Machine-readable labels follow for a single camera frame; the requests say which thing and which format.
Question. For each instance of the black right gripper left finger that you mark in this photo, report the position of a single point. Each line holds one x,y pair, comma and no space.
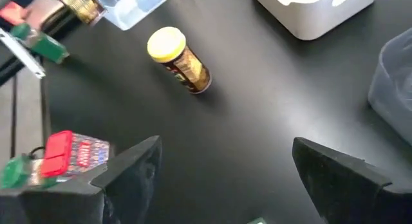
80,204

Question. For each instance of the silver metal bracket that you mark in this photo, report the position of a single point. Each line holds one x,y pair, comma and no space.
22,53

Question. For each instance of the red-lid smoked paprika tin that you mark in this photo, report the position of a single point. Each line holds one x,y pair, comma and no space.
58,153

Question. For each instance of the yellow-lid brown spice can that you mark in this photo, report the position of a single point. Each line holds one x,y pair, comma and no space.
82,6
190,69

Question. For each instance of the white plastic bin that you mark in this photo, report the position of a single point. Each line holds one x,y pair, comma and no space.
305,21

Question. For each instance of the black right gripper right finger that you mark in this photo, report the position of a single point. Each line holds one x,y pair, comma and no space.
354,198

